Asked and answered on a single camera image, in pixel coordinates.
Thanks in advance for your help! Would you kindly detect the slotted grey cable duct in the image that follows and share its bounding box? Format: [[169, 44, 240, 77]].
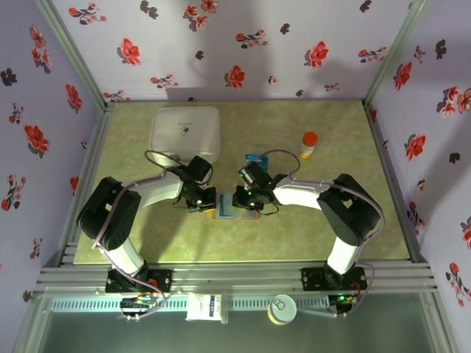
[[49, 296, 332, 312]]

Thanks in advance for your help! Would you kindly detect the orange pill bottle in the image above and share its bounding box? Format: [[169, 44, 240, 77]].
[[298, 131, 319, 160]]

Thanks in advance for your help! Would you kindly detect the brown leather card holder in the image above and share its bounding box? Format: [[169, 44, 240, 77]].
[[211, 190, 263, 221]]

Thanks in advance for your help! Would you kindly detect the tin can with pull tab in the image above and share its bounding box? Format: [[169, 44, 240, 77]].
[[267, 293, 298, 327]]

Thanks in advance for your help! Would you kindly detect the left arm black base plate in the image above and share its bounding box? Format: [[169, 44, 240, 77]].
[[105, 267, 174, 294]]

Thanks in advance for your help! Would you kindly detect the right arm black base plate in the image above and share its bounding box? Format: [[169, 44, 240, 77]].
[[300, 266, 368, 292]]

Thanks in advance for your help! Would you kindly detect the aluminium side rail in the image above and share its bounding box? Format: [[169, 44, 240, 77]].
[[57, 102, 116, 266], [363, 102, 430, 264]]

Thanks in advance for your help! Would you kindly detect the aluminium frame post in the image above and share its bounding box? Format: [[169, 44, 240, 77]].
[[362, 0, 430, 108], [33, 0, 116, 111]]

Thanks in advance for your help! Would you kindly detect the white packet with blue print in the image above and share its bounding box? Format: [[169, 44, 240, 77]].
[[185, 292, 224, 321]]

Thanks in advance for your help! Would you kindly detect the white plastic medicine box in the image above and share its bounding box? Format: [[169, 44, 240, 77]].
[[149, 105, 222, 167]]

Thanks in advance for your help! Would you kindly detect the aluminium front frame rail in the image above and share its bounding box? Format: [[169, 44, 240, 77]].
[[35, 260, 441, 295]]

